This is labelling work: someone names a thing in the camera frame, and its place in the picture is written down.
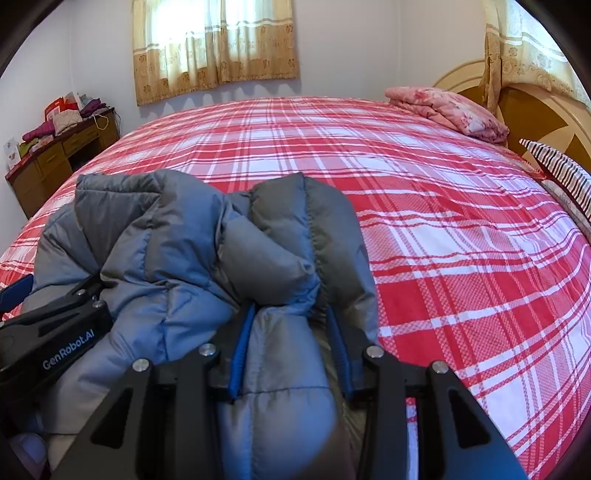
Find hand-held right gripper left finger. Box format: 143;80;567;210
48;302;257;480

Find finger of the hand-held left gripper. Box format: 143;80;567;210
55;272;108;309
0;273;35;320

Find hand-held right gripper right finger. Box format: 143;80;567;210
325;305;529;480

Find grey puffer jacket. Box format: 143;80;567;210
18;168;382;480

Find magenta folded clothes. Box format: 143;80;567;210
22;121;54;141

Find pale pink folded clothes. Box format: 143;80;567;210
51;111;84;136

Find brown wooden desk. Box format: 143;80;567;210
4;107;122;220

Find red plaid bed sheet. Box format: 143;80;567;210
0;95;591;480

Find pink floral folded blanket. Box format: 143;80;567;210
384;86;510;145

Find beige patterned window curtain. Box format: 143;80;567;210
131;0;301;107

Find striped pillow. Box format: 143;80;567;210
519;138;591;213

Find wooden bed headboard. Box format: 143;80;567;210
431;65;591;174

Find cream floral curtain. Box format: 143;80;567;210
480;0;591;116

